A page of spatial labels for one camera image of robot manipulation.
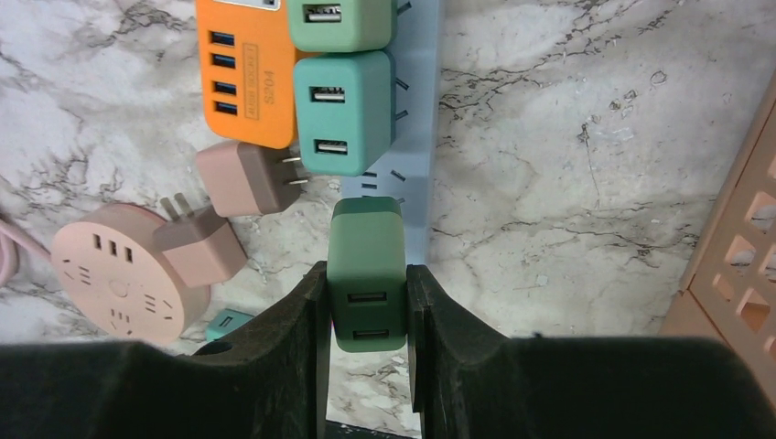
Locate pink coiled cable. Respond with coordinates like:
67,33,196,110
0,215,53,289

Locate orange power strip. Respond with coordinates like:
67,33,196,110
196,0,307,149

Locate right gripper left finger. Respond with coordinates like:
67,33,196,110
1,262,330,438

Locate pink round power strip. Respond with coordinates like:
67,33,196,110
50,203,210,345

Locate green plug adapter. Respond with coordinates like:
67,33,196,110
327,197,407,353
286,0,400,53

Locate teal plug adapter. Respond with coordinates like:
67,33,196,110
205,309,253,342
294,50,396,177

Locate blue long power strip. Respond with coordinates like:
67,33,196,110
340,0,446,264

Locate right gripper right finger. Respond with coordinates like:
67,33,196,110
406,265,775,438

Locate teal plug adapter front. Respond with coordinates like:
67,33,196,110
205,309,253,342

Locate orange plastic file rack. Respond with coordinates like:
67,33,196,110
659,82,775,401

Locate pink plug adapter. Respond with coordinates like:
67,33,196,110
195,140,308,218
153,193,247,288

